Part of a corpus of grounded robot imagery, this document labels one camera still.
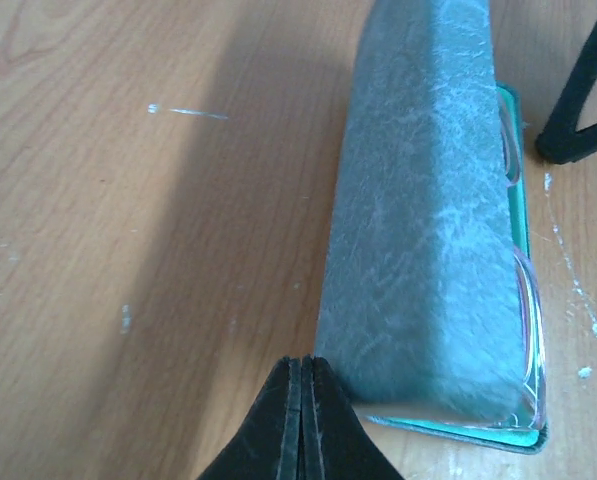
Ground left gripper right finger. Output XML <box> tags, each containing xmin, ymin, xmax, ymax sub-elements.
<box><xmin>301</xmin><ymin>356</ymin><xmax>402</xmax><ymax>479</ymax></box>

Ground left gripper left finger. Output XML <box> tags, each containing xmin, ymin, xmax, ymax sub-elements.
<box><xmin>200</xmin><ymin>357</ymin><xmax>301</xmax><ymax>480</ymax></box>

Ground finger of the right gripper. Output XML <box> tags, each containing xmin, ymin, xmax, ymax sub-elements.
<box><xmin>535</xmin><ymin>20</ymin><xmax>597</xmax><ymax>165</ymax></box>

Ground grey glasses case green lining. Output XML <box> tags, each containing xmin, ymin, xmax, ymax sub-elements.
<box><xmin>315</xmin><ymin>1</ymin><xmax>548</xmax><ymax>454</ymax></box>

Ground pink translucent sunglasses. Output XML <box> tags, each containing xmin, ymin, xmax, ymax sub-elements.
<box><xmin>497</xmin><ymin>85</ymin><xmax>547</xmax><ymax>430</ymax></box>

